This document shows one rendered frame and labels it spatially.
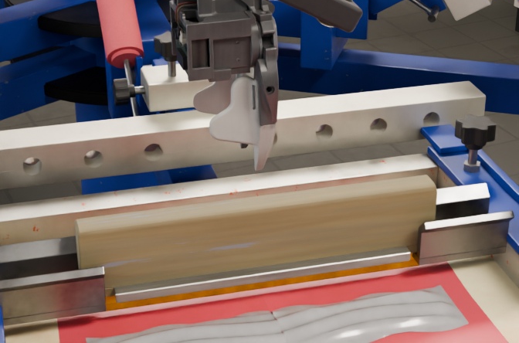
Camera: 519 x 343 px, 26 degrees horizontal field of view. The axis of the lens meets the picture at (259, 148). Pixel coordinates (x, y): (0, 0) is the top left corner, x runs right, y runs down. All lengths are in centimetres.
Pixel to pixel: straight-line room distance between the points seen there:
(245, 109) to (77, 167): 33
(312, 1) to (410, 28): 368
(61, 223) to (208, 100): 26
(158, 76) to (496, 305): 48
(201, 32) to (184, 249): 23
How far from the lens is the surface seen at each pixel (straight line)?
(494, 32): 469
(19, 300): 106
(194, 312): 111
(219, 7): 98
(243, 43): 98
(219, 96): 106
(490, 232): 117
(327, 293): 114
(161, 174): 151
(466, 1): 145
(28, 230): 123
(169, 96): 132
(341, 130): 134
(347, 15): 101
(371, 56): 181
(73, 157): 127
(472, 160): 129
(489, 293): 116
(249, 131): 101
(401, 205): 112
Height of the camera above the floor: 158
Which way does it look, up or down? 26 degrees down
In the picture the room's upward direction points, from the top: straight up
